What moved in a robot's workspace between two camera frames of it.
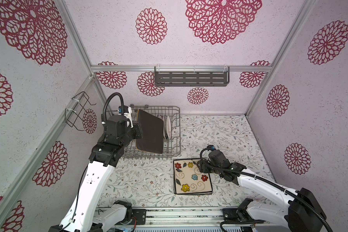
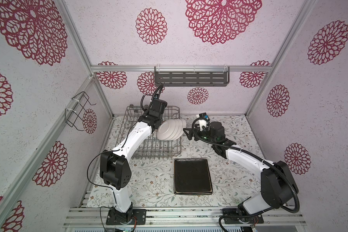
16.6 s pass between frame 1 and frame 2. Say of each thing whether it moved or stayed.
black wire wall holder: stayed
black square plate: moved
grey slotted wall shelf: stayed
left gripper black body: moved
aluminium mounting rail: stayed
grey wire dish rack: stayed
